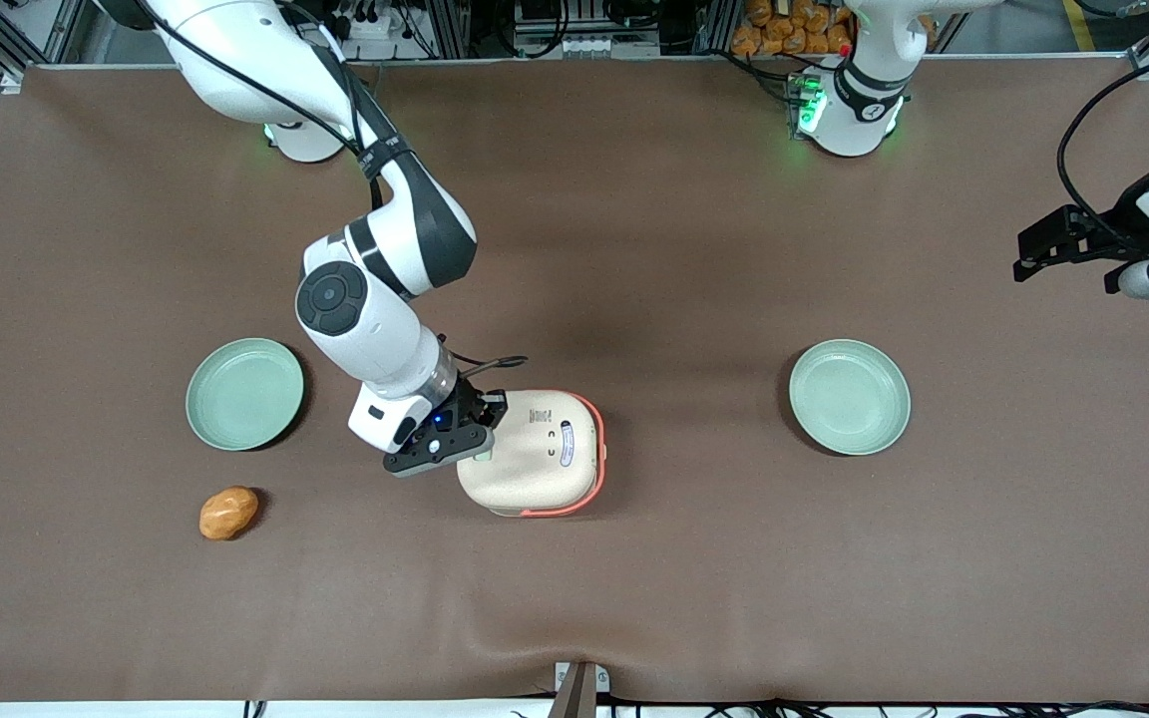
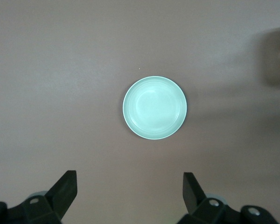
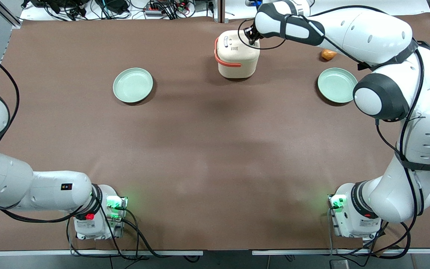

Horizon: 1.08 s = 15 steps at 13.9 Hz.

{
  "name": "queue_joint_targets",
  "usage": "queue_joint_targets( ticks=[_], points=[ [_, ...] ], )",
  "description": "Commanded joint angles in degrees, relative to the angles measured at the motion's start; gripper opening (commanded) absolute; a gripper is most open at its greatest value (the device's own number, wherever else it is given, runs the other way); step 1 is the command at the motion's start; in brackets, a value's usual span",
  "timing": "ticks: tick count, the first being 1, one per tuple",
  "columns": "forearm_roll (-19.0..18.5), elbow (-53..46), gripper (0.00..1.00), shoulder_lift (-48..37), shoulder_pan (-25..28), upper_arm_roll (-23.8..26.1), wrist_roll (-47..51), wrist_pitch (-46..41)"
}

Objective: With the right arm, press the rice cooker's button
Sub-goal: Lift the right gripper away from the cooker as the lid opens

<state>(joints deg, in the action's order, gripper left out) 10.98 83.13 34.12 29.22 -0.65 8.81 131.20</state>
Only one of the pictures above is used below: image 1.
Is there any aluminium frame post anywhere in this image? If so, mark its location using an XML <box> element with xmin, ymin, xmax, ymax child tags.
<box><xmin>425</xmin><ymin>0</ymin><xmax>472</xmax><ymax>59</ymax></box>
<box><xmin>694</xmin><ymin>0</ymin><xmax>737</xmax><ymax>56</ymax></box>

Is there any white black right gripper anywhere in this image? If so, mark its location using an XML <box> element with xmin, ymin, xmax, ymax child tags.
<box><xmin>348</xmin><ymin>377</ymin><xmax>509</xmax><ymax>456</ymax></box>

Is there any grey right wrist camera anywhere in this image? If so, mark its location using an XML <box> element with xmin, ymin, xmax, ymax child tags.
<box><xmin>382</xmin><ymin>421</ymin><xmax>496</xmax><ymax>478</ymax></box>

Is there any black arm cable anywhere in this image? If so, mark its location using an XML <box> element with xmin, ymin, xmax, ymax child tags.
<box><xmin>1056</xmin><ymin>50</ymin><xmax>1149</xmax><ymax>250</ymax></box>
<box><xmin>131</xmin><ymin>0</ymin><xmax>531</xmax><ymax>380</ymax></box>

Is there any metal table edge bracket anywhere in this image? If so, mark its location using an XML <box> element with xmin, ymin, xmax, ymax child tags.
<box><xmin>552</xmin><ymin>660</ymin><xmax>612</xmax><ymax>718</ymax></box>

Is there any brown table mat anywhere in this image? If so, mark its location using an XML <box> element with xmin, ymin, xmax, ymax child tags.
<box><xmin>0</xmin><ymin>55</ymin><xmax>1149</xmax><ymax>705</ymax></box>

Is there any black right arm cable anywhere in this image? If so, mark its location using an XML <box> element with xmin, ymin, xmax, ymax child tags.
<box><xmin>131</xmin><ymin>0</ymin><xmax>531</xmax><ymax>380</ymax></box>

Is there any light green plate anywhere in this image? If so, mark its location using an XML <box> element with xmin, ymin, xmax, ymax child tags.
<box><xmin>788</xmin><ymin>339</ymin><xmax>912</xmax><ymax>457</ymax></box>
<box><xmin>185</xmin><ymin>338</ymin><xmax>306</xmax><ymax>452</ymax></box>

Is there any white power strip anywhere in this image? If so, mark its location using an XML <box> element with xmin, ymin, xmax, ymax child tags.
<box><xmin>320</xmin><ymin>0</ymin><xmax>398</xmax><ymax>43</ymax></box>

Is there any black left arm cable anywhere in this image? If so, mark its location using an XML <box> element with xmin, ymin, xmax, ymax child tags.
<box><xmin>1056</xmin><ymin>50</ymin><xmax>1149</xmax><ymax>250</ymax></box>

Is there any grey socket strip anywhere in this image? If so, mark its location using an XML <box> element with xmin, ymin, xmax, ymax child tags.
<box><xmin>557</xmin><ymin>33</ymin><xmax>637</xmax><ymax>58</ymax></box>

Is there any cream rice cooker orange handle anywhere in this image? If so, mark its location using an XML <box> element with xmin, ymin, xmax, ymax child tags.
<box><xmin>456</xmin><ymin>389</ymin><xmax>607</xmax><ymax>519</ymax></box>

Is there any orange-brown bread roll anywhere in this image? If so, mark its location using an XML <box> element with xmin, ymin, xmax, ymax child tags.
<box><xmin>198</xmin><ymin>486</ymin><xmax>261</xmax><ymax>541</ymax></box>

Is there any bag of orange bread rolls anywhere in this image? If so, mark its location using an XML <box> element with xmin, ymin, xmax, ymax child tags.
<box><xmin>731</xmin><ymin>0</ymin><xmax>857</xmax><ymax>59</ymax></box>

